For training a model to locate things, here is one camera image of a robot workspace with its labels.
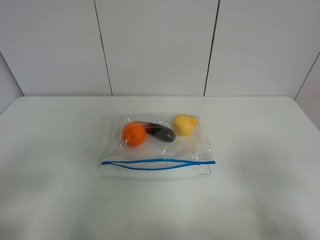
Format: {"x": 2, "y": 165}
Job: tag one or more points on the clear zip bag blue seal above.
{"x": 186, "y": 156}

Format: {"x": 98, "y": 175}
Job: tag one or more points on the dark purple eggplant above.
{"x": 158, "y": 131}

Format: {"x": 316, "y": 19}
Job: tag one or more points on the yellow pear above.
{"x": 184, "y": 124}

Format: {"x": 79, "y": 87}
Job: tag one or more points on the orange fruit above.
{"x": 133, "y": 134}

